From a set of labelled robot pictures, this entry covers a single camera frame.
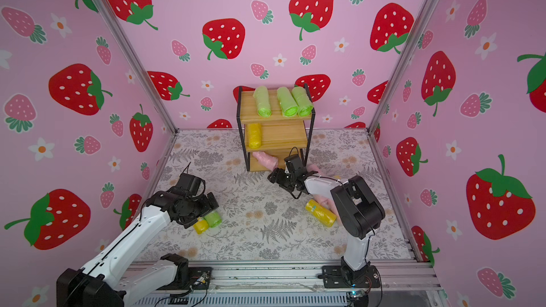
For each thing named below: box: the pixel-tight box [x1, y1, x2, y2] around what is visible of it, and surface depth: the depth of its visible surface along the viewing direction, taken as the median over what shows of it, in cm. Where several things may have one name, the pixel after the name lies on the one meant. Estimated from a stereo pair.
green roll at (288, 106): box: [277, 86, 300, 118], surface depth 81 cm
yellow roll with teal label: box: [305, 198, 337, 228], surface depth 88 cm
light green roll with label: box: [203, 211, 223, 229], surface depth 86 cm
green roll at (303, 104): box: [291, 85, 314, 118], surface depth 80 cm
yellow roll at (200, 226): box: [193, 216, 210, 235], surface depth 85 cm
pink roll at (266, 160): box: [252, 151, 279, 171], surface depth 103 cm
